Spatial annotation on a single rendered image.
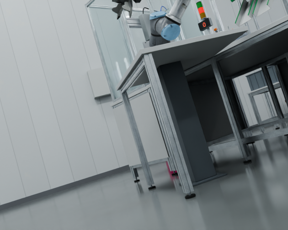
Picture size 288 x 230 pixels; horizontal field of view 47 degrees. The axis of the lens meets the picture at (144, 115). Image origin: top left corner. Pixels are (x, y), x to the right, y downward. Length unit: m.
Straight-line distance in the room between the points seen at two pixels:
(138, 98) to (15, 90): 3.21
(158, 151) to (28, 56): 3.63
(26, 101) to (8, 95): 0.30
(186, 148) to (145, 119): 1.02
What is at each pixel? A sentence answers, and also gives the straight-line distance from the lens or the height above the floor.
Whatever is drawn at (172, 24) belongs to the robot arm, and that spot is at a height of 1.01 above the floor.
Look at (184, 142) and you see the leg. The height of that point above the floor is 0.29.
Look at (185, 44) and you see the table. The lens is 1.96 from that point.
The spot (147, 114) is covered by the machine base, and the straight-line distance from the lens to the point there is 3.11.
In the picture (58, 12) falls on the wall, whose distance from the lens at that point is 6.41.
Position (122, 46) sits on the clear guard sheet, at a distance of 3.35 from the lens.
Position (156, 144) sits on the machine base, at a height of 0.31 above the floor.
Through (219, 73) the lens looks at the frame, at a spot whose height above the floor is 0.69.
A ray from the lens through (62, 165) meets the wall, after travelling 5.78.
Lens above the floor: 0.35
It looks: 5 degrees up
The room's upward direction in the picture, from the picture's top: 17 degrees counter-clockwise
